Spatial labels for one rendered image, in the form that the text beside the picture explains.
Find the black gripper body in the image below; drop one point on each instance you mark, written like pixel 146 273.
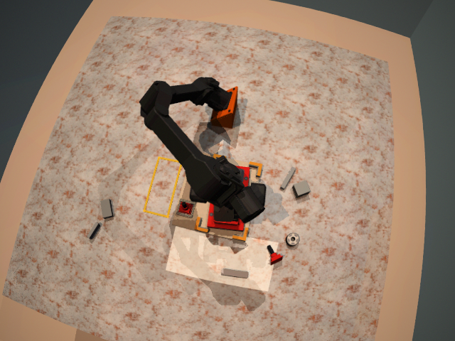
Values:
pixel 257 188

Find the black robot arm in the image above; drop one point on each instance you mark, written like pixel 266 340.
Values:
pixel 206 175

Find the grey flat bar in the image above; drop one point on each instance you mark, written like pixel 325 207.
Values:
pixel 288 177

